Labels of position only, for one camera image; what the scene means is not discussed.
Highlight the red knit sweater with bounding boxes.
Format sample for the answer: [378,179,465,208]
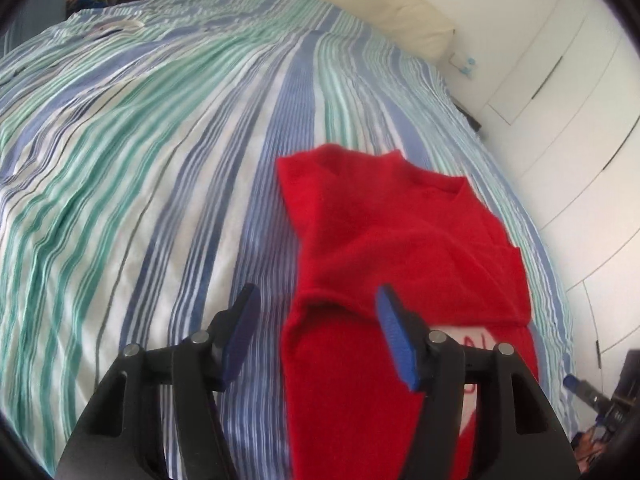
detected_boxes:
[277,144,537,479]

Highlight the white wardrobe doors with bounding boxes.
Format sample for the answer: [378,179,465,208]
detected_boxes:
[480,0,639,366]

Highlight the dark wooden nightstand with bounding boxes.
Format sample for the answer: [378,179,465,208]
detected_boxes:
[454,101,482,133]

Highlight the striped blue green bedspread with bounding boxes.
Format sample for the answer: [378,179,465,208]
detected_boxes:
[1,0,577,479]

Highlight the wall socket with blue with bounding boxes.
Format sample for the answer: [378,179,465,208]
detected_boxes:
[449,52,477,78]

